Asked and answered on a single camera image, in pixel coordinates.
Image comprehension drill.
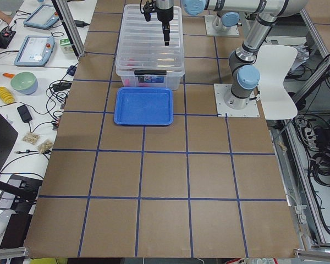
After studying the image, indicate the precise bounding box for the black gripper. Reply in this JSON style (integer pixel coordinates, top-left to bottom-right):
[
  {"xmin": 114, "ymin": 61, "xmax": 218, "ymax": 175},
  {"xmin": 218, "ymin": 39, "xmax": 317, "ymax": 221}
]
[{"xmin": 155, "ymin": 0, "xmax": 174, "ymax": 46}]

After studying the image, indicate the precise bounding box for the white chair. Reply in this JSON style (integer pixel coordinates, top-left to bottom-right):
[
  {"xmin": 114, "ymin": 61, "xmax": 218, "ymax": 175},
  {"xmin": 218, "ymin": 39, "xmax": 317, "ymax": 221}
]
[{"xmin": 254, "ymin": 45, "xmax": 298, "ymax": 120}]

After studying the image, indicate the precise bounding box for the aluminium frame post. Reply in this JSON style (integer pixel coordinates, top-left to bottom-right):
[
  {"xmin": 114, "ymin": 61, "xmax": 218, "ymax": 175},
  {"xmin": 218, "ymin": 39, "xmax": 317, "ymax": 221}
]
[{"xmin": 52, "ymin": 0, "xmax": 85, "ymax": 58}]

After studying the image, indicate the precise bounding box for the teach pendant far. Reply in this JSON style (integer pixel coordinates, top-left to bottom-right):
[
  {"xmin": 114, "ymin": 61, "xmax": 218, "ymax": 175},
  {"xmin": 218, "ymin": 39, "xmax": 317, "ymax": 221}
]
[{"xmin": 23, "ymin": 4, "xmax": 59, "ymax": 30}]

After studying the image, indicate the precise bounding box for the teach pendant near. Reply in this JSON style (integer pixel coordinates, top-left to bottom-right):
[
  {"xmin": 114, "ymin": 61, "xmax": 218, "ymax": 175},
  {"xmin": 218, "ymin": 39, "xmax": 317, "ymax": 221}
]
[{"xmin": 14, "ymin": 35, "xmax": 55, "ymax": 67}]

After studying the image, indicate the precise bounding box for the clear plastic box lid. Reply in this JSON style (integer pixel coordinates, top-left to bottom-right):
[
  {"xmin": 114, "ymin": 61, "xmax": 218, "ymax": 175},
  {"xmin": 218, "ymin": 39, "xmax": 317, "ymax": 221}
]
[{"xmin": 115, "ymin": 4, "xmax": 185, "ymax": 73}]

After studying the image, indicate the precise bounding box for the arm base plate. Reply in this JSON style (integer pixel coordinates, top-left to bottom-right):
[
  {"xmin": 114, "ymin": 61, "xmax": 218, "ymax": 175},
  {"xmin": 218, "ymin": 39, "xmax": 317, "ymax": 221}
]
[{"xmin": 214, "ymin": 84, "xmax": 260, "ymax": 118}]

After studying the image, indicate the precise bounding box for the clear plastic storage box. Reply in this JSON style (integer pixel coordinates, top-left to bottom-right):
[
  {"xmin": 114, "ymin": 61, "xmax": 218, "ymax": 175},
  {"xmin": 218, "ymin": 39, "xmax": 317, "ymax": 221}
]
[{"xmin": 115, "ymin": 4, "xmax": 186, "ymax": 91}]

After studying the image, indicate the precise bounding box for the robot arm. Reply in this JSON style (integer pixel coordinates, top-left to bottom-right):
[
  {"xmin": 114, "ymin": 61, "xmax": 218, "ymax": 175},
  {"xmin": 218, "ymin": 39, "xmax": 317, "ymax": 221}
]
[{"xmin": 181, "ymin": 1, "xmax": 307, "ymax": 110}]

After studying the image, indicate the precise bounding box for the green bowl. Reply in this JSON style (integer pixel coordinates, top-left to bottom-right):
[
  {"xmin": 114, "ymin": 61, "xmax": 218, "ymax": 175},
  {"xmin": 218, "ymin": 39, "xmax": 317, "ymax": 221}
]
[{"xmin": 10, "ymin": 71, "xmax": 38, "ymax": 95}]

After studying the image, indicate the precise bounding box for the yellow toy stack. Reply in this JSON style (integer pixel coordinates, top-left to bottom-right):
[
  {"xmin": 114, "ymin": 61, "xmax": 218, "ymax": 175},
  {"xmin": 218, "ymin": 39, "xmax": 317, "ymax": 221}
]
[{"xmin": 0, "ymin": 86, "xmax": 15, "ymax": 105}]

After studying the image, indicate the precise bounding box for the black box latch handle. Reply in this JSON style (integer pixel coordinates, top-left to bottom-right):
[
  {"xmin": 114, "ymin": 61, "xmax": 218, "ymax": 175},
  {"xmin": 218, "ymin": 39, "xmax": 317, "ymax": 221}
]
[{"xmin": 134, "ymin": 69, "xmax": 167, "ymax": 76}]

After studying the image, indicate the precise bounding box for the teach pendant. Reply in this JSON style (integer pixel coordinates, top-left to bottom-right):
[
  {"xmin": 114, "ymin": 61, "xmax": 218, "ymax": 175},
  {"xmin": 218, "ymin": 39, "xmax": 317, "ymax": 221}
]
[
  {"xmin": 14, "ymin": 35, "xmax": 55, "ymax": 67},
  {"xmin": 23, "ymin": 4, "xmax": 59, "ymax": 30}
]

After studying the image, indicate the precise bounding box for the blue plastic tray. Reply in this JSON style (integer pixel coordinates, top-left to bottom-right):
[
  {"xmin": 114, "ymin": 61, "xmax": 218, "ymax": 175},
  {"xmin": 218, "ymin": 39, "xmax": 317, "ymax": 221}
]
[{"xmin": 114, "ymin": 87, "xmax": 173, "ymax": 126}]

